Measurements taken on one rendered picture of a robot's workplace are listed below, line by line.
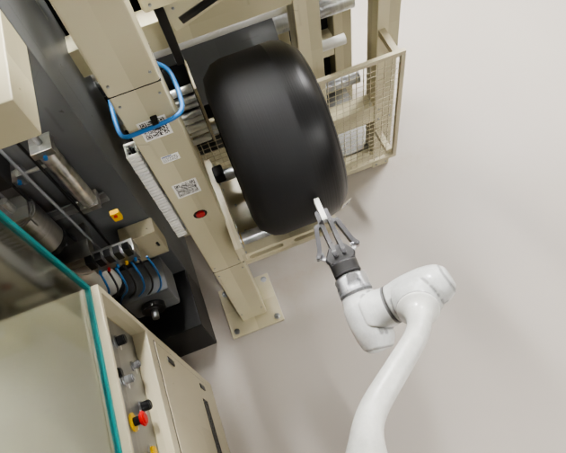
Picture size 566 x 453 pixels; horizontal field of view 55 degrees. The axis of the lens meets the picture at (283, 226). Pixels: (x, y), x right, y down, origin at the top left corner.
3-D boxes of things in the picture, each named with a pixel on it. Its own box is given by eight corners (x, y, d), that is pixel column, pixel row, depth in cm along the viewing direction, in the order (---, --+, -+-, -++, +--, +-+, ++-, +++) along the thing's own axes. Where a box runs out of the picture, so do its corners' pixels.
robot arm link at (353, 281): (341, 297, 140) (332, 276, 142) (340, 305, 148) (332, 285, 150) (374, 284, 140) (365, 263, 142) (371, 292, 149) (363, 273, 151)
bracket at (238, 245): (240, 262, 192) (234, 251, 183) (209, 175, 211) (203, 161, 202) (249, 259, 192) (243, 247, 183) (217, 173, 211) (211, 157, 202)
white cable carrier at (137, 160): (178, 237, 188) (126, 158, 146) (174, 226, 190) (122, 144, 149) (190, 233, 188) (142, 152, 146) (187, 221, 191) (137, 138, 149)
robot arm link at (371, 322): (349, 304, 151) (390, 283, 146) (372, 358, 145) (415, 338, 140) (331, 303, 142) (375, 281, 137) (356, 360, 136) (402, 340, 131)
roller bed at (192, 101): (168, 158, 211) (141, 108, 185) (159, 130, 218) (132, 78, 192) (216, 140, 212) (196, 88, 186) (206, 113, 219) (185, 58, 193)
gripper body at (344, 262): (364, 266, 143) (350, 235, 146) (334, 278, 143) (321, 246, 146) (362, 273, 150) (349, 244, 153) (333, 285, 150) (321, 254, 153)
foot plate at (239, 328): (234, 340, 268) (233, 338, 266) (218, 292, 280) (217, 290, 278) (285, 319, 269) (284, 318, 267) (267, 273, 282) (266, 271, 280)
